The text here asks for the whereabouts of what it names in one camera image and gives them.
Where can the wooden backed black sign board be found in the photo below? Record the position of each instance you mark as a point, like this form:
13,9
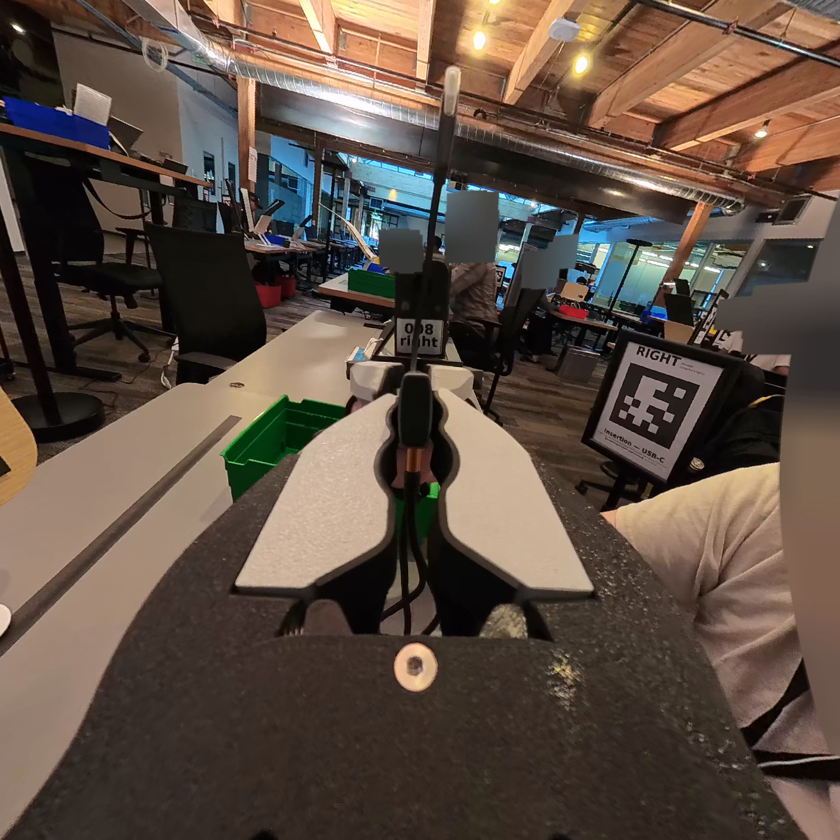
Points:
16,433

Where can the blue storage bin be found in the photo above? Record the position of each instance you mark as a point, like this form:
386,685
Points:
52,121

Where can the green plastic bin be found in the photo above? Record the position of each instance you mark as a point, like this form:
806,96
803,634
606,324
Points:
282,433

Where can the wooden top standing desk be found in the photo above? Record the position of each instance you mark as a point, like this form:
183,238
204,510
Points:
98,157

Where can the red bucket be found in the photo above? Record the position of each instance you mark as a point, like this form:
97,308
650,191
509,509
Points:
289,287
269,296

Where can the person's right hand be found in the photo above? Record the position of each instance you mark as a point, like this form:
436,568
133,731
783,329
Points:
398,474

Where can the framed fiducial marker sign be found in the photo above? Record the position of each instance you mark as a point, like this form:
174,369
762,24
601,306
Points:
656,400

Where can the long spiral ceiling duct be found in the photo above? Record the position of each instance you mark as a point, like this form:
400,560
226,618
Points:
328,88

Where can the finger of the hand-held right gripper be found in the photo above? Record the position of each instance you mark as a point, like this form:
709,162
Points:
456,379
371,380

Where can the black ceiling pipe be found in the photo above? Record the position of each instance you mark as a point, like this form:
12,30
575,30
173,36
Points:
722,26

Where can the small green bin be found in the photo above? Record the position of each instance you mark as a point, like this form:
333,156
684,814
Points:
367,282

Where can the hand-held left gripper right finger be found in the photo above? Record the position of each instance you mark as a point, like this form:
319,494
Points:
512,518

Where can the white round ceiling device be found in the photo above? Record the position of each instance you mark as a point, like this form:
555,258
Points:
564,27

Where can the white ribbed box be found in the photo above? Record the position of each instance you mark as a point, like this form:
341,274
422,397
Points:
92,105

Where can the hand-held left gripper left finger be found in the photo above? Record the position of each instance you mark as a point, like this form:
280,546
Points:
315,518

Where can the grey trash can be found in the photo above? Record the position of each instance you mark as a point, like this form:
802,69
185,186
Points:
579,366

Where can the grey usb hub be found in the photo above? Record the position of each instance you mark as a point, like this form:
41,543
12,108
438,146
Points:
415,413

